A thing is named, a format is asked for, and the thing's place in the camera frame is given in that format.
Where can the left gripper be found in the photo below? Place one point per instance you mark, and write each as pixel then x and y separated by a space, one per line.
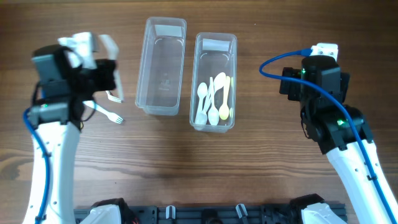
pixel 102 72

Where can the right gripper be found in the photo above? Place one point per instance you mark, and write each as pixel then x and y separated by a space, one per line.
pixel 291 88

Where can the thin white plastic fork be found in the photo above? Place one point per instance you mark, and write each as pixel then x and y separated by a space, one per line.
pixel 111 97

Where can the wide-handled white plastic fork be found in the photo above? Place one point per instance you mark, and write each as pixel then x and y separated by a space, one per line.
pixel 110 115

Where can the cream yellow plastic spoon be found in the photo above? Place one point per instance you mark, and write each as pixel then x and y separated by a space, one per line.
pixel 224 109

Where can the white spoon pointing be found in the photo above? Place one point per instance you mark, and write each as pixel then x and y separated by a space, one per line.
pixel 213 113

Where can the wide-handled white plastic spoon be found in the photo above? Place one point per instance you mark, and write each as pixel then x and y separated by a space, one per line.
pixel 202 93

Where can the thin-handled white spoon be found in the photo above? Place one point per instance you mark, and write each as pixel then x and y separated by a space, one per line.
pixel 202 117

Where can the curved white plastic fork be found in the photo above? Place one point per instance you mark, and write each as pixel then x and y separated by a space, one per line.
pixel 113 52

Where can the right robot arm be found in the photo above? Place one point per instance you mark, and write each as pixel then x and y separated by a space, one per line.
pixel 342 133

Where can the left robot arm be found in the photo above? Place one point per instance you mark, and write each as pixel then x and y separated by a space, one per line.
pixel 54 120

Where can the left clear plastic container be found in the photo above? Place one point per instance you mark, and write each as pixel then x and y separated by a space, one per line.
pixel 161 67

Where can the clear plastic container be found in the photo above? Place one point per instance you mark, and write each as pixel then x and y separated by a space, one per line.
pixel 161 67
pixel 214 53

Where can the right clear plastic container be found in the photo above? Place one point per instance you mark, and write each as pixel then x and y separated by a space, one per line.
pixel 214 53

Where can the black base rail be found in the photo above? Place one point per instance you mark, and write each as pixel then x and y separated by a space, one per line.
pixel 267 213

